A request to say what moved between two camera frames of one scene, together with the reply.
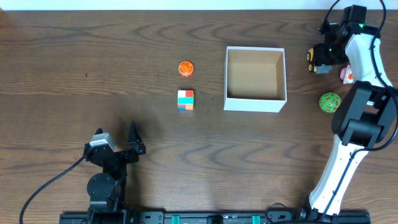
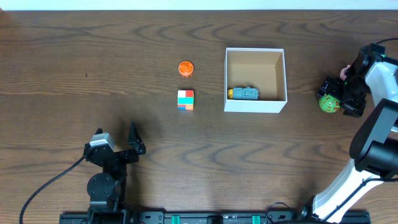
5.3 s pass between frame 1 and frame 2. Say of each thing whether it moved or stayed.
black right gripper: moved
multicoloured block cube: stayed
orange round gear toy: stayed
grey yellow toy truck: moved
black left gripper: stayed
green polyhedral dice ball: stayed
